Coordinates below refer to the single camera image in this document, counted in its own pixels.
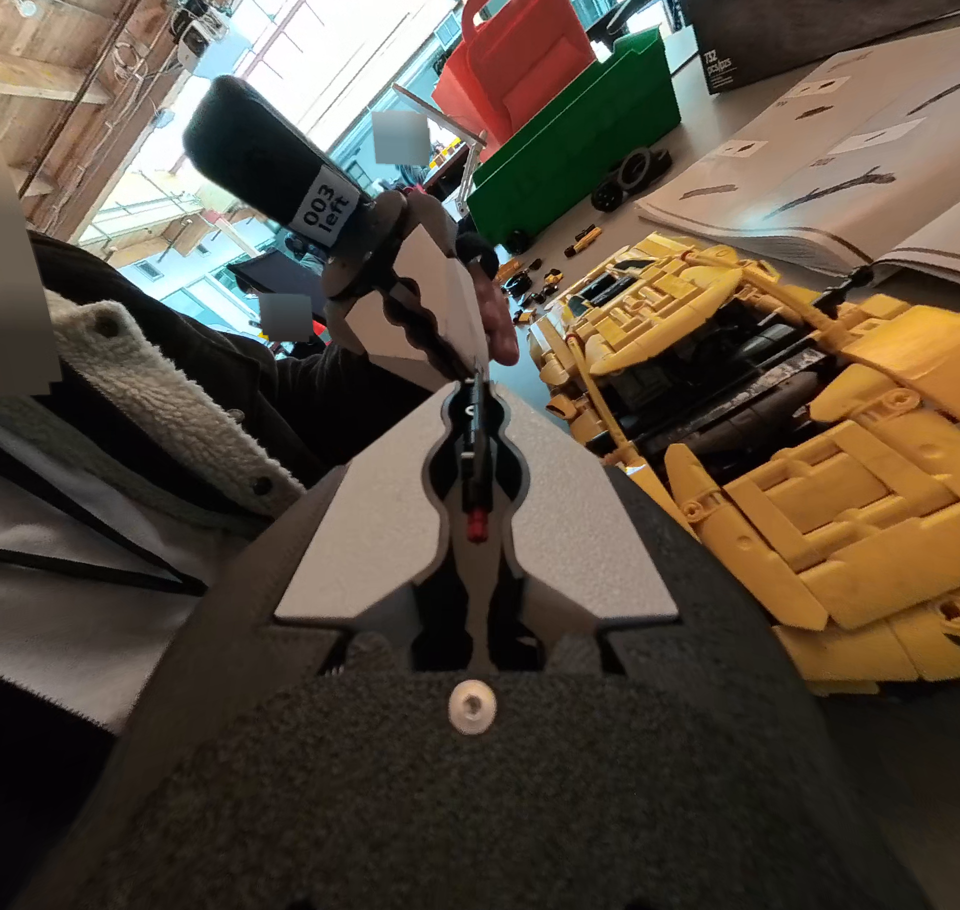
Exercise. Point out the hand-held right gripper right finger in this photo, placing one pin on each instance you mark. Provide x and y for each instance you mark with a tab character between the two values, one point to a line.
592	550

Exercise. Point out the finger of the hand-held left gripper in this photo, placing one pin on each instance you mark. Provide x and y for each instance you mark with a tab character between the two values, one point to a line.
450	295
375	332

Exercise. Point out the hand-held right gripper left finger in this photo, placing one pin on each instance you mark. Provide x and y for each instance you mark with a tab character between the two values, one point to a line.
360	542

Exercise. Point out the small red pin piece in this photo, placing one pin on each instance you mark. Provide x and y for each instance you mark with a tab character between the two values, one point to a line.
475	527

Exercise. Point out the yellow brick car model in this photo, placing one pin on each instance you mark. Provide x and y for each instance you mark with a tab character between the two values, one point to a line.
787	512

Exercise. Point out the person's left hand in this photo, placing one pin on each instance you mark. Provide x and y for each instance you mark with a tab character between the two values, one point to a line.
499	325

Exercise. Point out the pile of small black yellow pieces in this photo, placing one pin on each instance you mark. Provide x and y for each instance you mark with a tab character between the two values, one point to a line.
540	284

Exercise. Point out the black angled screen back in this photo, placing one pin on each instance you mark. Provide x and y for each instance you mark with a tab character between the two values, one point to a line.
277	276

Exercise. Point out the grey ceiling device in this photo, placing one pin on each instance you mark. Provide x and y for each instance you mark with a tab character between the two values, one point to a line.
199	29

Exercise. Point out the green plastic bin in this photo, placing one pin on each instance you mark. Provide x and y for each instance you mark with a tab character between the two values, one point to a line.
585	160

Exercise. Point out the black fleece-lined jacket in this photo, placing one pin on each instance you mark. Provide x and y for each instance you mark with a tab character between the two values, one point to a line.
150	370

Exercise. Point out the red plastic bin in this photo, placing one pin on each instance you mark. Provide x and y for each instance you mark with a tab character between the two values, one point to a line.
525	62

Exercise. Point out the ceiling spot bulb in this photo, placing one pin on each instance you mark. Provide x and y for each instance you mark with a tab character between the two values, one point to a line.
26	5

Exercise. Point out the white shirt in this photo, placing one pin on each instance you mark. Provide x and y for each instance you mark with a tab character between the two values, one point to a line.
75	625

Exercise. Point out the open instruction booklet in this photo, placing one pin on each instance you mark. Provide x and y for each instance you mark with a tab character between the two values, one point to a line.
825	197

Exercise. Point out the car set box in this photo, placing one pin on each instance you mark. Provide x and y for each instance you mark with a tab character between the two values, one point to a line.
750	32

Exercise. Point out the white lattice bracket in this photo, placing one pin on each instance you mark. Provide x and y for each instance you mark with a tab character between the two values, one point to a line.
469	167

